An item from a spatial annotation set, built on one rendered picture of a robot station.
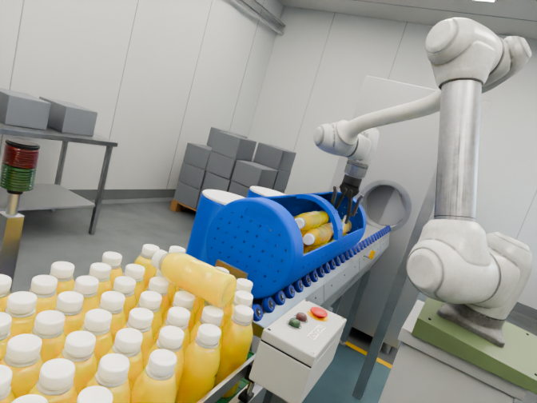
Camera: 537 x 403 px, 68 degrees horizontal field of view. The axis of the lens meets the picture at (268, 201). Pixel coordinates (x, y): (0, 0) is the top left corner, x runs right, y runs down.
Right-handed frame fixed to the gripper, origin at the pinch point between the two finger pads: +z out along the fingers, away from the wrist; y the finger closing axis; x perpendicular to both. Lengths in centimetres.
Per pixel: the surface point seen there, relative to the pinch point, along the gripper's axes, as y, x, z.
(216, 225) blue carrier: 17, 68, 0
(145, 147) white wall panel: 324, -227, 44
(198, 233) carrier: 61, 9, 28
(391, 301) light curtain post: -27, -72, 48
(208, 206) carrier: 59, 9, 14
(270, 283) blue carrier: -4, 68, 9
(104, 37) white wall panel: 328, -139, -67
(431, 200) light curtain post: -28, -73, -15
